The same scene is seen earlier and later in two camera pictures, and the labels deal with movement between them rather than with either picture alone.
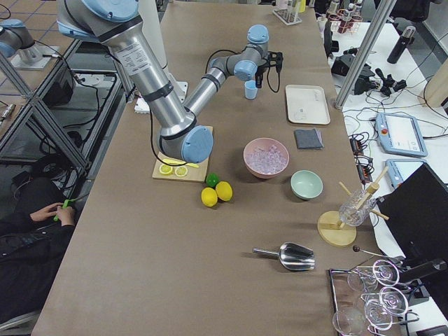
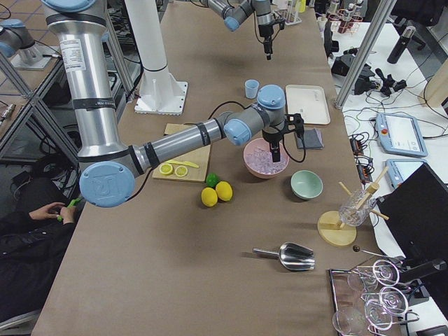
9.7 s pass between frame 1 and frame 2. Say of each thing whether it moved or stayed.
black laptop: stayed
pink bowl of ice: stayed
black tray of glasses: stayed
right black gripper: moved
